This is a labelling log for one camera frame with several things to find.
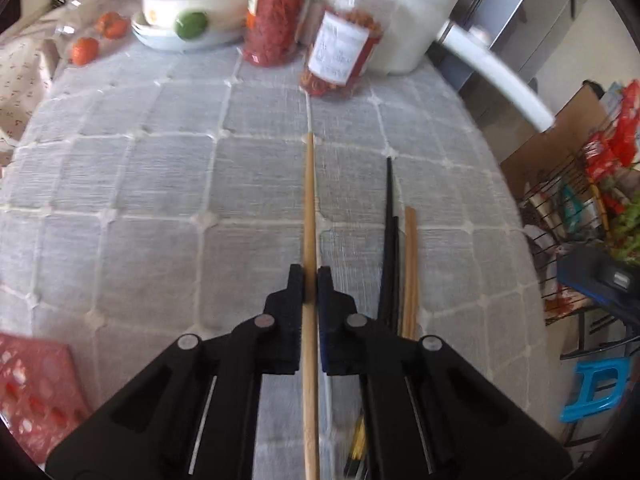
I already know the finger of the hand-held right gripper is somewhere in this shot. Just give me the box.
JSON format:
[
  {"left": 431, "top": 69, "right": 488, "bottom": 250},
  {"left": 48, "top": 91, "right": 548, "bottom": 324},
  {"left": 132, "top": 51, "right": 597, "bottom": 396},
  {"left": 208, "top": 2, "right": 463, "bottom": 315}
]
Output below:
[{"left": 556, "top": 244, "right": 640, "bottom": 312}]

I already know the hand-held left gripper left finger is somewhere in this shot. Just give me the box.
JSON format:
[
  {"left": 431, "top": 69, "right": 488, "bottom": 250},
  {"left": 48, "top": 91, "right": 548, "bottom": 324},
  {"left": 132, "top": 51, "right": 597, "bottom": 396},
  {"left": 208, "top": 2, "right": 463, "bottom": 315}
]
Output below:
[{"left": 45, "top": 263, "right": 306, "bottom": 480}]

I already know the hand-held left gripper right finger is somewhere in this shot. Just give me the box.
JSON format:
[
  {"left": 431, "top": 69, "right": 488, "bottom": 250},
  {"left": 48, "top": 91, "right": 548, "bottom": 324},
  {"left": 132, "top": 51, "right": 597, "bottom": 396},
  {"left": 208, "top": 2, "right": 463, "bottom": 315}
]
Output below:
[{"left": 316, "top": 265, "right": 574, "bottom": 480}]

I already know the black chopstick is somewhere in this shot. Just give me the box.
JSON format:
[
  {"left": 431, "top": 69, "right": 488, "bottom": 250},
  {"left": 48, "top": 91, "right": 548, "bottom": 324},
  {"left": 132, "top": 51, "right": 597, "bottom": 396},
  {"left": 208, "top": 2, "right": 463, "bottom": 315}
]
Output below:
[
  {"left": 350, "top": 157, "right": 397, "bottom": 480},
  {"left": 343, "top": 215, "right": 402, "bottom": 480}
]

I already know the brown wooden chopstick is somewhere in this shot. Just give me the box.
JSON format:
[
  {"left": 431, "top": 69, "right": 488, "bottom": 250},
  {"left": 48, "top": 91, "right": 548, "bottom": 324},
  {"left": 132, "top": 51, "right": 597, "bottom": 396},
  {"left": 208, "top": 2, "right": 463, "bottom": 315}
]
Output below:
[
  {"left": 408, "top": 207, "right": 420, "bottom": 341},
  {"left": 402, "top": 205, "right": 412, "bottom": 339}
]

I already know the plain wooden chopstick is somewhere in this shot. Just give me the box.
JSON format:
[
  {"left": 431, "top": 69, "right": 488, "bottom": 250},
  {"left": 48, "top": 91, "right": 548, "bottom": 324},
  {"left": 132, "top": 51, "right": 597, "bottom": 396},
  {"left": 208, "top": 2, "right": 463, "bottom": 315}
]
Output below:
[{"left": 302, "top": 131, "right": 321, "bottom": 480}]

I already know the pink perforated utensil holder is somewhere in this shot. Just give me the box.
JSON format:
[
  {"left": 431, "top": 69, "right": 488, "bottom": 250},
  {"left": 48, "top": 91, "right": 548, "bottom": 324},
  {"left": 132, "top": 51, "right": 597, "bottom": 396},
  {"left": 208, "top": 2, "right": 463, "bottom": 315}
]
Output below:
[{"left": 0, "top": 332, "right": 94, "bottom": 465}]

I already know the blue plastic stool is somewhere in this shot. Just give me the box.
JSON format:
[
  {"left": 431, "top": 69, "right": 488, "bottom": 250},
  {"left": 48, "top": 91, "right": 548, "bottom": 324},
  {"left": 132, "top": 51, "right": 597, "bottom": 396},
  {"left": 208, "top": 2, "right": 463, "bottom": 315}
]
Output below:
[{"left": 559, "top": 359, "right": 629, "bottom": 424}]

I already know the brown cardboard box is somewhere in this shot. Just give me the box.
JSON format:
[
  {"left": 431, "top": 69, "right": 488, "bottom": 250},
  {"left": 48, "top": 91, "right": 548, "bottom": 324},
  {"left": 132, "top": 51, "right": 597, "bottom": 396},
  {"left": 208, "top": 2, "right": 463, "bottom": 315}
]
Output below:
[{"left": 500, "top": 82, "right": 617, "bottom": 203}]

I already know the red snack packet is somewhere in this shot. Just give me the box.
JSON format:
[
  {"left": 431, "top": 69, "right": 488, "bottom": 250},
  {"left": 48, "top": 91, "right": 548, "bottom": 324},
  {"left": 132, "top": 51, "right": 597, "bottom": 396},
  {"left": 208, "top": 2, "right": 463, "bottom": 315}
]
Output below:
[{"left": 582, "top": 79, "right": 640, "bottom": 183}]

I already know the labelled jar of dried fruit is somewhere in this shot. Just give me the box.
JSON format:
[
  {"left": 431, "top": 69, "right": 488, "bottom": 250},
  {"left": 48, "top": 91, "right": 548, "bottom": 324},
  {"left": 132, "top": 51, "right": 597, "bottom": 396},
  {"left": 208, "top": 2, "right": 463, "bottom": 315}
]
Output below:
[{"left": 299, "top": 0, "right": 384, "bottom": 99}]

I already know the grey refrigerator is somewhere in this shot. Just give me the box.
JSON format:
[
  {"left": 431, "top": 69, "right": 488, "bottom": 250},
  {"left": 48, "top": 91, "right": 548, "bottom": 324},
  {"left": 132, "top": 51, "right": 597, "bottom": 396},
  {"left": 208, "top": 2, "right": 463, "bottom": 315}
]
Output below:
[{"left": 450, "top": 0, "right": 608, "bottom": 126}]

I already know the jar of red goji berries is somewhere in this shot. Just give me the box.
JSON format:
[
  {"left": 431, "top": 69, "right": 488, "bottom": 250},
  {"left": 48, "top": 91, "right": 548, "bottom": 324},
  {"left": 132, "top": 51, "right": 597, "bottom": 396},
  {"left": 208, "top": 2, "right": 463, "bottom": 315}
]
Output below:
[{"left": 242, "top": 0, "right": 314, "bottom": 69}]

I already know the white electric cooking pot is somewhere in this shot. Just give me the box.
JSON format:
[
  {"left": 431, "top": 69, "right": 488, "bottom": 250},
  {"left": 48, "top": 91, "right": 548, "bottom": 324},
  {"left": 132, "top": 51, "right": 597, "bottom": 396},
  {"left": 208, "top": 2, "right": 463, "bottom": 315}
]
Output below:
[{"left": 285, "top": 0, "right": 557, "bottom": 132}]

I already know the white flowered bowl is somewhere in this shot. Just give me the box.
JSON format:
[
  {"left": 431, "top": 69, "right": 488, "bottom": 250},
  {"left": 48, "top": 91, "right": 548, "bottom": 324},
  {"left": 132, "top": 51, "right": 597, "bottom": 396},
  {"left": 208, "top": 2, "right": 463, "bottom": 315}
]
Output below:
[{"left": 141, "top": 0, "right": 252, "bottom": 29}]

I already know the glass jar with small tomatoes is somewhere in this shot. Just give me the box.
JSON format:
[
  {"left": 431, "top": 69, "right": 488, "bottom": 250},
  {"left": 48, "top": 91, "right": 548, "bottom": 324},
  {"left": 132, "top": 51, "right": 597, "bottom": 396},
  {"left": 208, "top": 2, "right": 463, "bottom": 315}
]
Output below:
[{"left": 54, "top": 0, "right": 132, "bottom": 69}]

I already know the floral beige cloth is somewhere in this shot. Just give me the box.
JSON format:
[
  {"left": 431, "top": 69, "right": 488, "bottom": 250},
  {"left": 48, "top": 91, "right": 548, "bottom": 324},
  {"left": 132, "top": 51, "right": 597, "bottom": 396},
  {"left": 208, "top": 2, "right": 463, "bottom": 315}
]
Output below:
[{"left": 0, "top": 7, "right": 68, "bottom": 167}]

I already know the black wire rack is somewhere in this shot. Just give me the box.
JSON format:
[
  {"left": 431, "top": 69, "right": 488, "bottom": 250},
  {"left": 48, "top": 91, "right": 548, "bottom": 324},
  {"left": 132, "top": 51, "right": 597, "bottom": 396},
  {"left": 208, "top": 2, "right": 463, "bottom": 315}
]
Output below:
[{"left": 519, "top": 80, "right": 640, "bottom": 361}]

